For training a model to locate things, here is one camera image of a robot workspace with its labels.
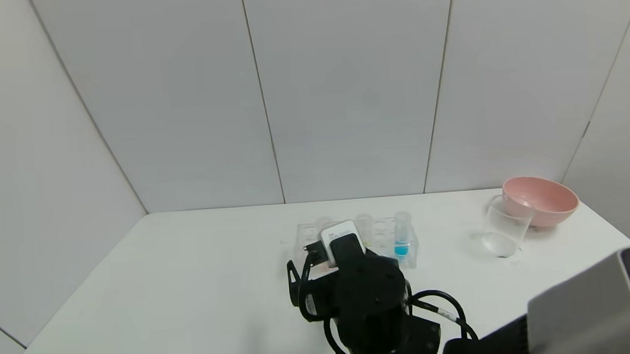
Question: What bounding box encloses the clear glass beaker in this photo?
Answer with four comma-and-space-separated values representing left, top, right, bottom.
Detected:
479, 192, 539, 260

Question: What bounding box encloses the black arm cable white label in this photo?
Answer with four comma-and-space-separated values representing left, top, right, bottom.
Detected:
409, 286, 480, 347

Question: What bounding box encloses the clear acrylic test tube rack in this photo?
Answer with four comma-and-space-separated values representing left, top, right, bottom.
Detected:
290, 214, 421, 278

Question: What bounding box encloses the pink bowl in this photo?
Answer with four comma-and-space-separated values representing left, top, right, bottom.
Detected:
501, 173, 581, 230

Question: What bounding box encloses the test tube with yellow pigment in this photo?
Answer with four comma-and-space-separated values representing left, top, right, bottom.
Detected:
354, 213, 375, 247

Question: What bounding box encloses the black camera cable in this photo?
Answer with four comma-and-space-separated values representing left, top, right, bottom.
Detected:
285, 241, 335, 324

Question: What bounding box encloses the test tube with blue pigment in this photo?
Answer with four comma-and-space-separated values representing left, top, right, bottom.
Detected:
393, 211, 414, 263

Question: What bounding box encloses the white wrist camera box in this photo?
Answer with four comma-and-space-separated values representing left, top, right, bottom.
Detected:
318, 220, 367, 269

